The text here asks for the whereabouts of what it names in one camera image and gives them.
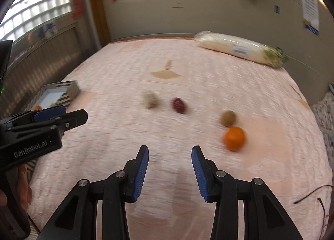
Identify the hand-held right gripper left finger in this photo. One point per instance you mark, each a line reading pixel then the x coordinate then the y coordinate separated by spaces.
pixel 138 174

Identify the small orange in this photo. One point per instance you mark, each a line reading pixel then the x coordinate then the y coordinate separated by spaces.
pixel 37 108

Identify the large orange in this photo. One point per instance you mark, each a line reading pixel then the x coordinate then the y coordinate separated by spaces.
pixel 234 138

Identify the wooden door frame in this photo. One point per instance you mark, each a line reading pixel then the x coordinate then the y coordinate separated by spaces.
pixel 97 7

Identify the floral pillow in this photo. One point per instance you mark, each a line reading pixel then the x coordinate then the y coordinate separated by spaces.
pixel 326 125

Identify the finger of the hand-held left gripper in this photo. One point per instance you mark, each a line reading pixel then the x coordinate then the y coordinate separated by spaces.
pixel 49 112
pixel 75 119

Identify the large red date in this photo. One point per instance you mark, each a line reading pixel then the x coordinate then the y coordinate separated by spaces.
pixel 179 105

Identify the wall calendar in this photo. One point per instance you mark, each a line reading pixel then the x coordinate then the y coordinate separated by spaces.
pixel 310 7

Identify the red window paper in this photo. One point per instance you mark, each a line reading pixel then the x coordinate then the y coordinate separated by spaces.
pixel 77 1

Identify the brown round longan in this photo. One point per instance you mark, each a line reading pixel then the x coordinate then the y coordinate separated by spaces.
pixel 228 118

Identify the wrapped white daikon radish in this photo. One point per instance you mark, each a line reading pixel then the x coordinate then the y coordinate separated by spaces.
pixel 229 45

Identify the pale sugarcane piece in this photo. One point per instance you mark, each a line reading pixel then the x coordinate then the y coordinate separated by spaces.
pixel 150 99

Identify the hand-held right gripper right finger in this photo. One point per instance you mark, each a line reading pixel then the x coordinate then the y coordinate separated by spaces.
pixel 199 174

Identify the wooden slatted wall panel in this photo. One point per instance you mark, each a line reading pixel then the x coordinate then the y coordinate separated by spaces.
pixel 52 57

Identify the person's left hand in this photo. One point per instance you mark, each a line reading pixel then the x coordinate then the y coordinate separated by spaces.
pixel 24 185

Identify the striped cardboard box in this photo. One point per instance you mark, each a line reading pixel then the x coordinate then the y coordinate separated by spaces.
pixel 69 91

